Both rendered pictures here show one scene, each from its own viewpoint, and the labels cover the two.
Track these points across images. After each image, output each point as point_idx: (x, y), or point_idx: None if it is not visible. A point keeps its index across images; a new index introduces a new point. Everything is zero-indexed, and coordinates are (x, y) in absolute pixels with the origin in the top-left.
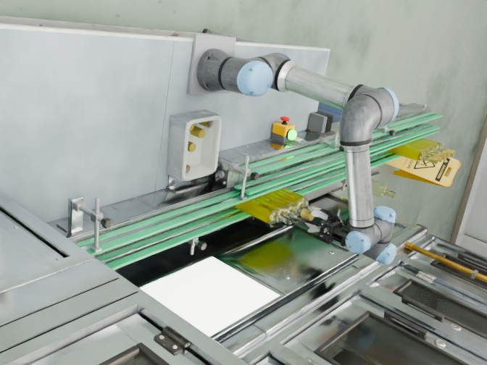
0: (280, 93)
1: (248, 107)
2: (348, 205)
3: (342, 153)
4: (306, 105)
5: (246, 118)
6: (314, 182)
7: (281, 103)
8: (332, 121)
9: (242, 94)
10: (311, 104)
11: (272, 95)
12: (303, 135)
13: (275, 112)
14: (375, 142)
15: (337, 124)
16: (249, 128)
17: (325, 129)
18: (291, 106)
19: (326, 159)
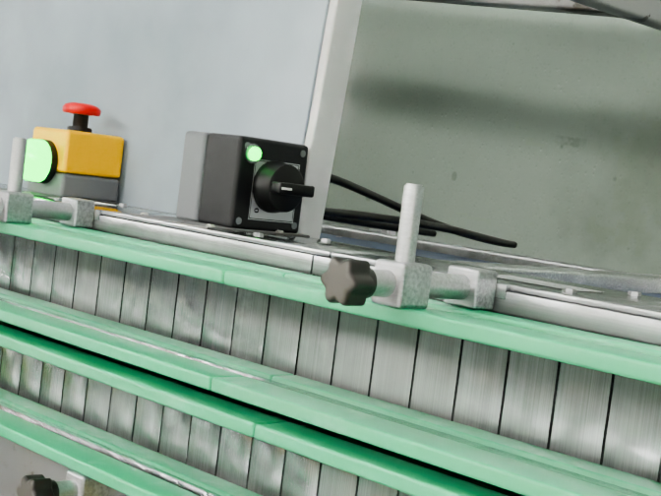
0: (122, 18)
1: (22, 53)
2: None
3: (171, 342)
4: (238, 97)
5: (16, 91)
6: (13, 406)
7: (126, 61)
8: (276, 187)
9: (6, 4)
10: (270, 102)
11: (94, 25)
12: (142, 211)
13: (105, 95)
14: (489, 438)
15: (381, 252)
16: (23, 131)
17: (194, 201)
18: (168, 84)
19: (65, 316)
